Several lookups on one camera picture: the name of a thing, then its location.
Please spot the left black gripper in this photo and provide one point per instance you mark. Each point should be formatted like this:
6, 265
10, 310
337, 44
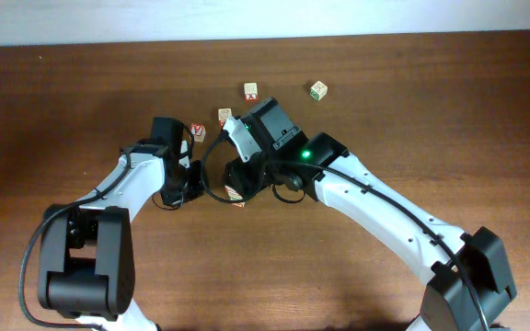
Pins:
171, 199

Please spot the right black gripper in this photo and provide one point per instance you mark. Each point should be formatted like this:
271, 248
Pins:
243, 185

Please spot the wooden block number four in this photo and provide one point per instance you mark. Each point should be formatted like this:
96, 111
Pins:
235, 197

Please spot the wooden block red A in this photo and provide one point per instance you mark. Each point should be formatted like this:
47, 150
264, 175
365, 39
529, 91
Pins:
198, 131

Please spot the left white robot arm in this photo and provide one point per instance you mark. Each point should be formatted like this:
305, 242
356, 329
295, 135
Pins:
86, 267

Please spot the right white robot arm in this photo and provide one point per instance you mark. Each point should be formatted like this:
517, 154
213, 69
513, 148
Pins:
467, 277

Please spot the wooden block red bottom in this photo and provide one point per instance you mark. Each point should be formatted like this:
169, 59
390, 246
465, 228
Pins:
223, 115

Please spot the wooden block red side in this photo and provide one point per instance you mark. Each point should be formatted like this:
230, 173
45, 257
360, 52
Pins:
251, 91

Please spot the wooden block green side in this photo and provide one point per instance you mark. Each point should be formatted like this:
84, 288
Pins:
318, 90

